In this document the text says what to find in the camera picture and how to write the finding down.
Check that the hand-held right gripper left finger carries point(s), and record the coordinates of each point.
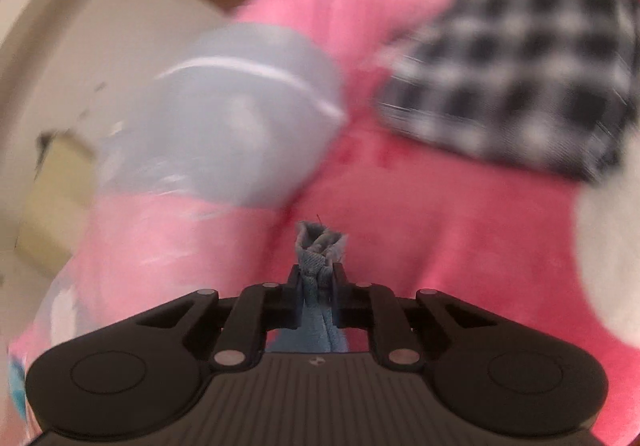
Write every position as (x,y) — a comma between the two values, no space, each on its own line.
(295,298)

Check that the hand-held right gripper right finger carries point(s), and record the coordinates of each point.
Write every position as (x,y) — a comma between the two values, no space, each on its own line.
(337,298)

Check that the blue denim jeans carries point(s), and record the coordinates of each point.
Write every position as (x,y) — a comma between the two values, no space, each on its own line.
(317,246)

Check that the pink floral bed blanket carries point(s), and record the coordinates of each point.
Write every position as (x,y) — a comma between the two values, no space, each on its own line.
(450,236)

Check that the pink grey rolled quilt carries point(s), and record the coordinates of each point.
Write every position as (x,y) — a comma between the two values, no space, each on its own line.
(225,136)

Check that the cream cabinet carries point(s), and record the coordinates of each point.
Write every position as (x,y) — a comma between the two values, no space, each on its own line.
(50,196)

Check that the black white plaid shirt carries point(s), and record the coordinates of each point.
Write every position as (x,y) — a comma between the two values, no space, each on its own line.
(520,66)

